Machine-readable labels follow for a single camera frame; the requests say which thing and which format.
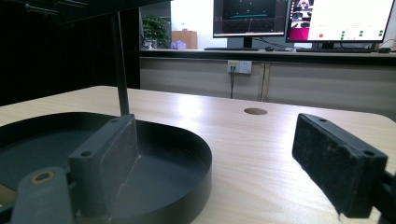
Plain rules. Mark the white wall socket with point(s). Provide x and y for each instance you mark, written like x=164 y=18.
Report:
x=239 y=66

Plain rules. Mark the black keyboard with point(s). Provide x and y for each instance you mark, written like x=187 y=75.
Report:
x=230 y=48
x=333 y=50

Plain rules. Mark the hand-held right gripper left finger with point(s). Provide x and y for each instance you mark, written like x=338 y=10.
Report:
x=102 y=168

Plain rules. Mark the monitor with dark screen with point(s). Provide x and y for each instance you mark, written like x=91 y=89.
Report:
x=249 y=18

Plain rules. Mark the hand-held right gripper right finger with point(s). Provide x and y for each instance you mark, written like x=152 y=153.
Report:
x=333 y=168

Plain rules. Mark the black metal stand pole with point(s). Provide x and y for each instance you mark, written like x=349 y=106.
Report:
x=120 y=71

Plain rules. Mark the gray desk with dark top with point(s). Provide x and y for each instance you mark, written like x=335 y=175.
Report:
x=327 y=84

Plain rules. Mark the small purple object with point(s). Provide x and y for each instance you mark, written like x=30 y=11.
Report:
x=178 y=45

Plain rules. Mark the black computer mouse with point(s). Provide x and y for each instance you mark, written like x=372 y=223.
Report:
x=384 y=50
x=269 y=48

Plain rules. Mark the monitor with white screen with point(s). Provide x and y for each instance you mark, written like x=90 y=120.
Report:
x=348 y=18

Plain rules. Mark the green potted plant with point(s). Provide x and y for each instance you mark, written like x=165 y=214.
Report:
x=154 y=28

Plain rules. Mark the black round tray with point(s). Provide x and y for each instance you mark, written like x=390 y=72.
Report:
x=174 y=168

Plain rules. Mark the dark curtain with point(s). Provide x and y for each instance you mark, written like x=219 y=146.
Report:
x=53 y=59

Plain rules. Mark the brown cardboard box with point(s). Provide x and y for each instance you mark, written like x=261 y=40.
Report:
x=186 y=39

